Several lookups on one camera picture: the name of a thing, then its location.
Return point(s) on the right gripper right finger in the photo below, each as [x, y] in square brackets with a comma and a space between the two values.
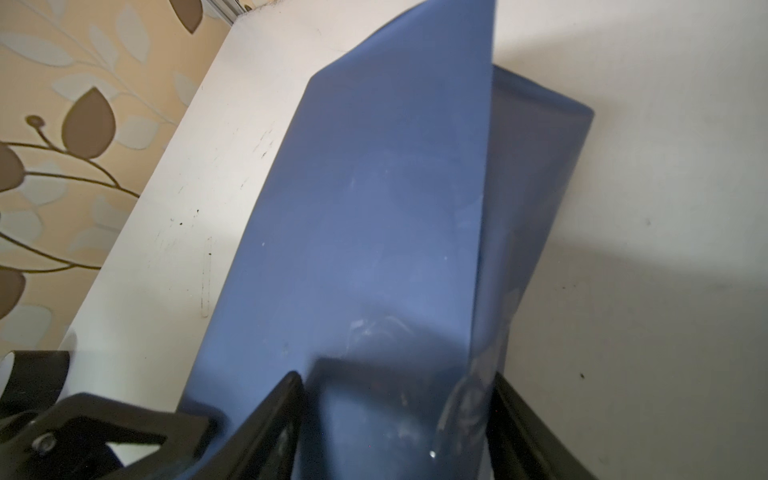
[521, 446]

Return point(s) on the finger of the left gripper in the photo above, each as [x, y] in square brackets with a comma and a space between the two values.
[90, 437]

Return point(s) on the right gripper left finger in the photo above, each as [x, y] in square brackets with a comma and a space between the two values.
[265, 445]

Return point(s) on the light blue wrapping paper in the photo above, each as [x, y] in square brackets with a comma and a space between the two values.
[392, 241]

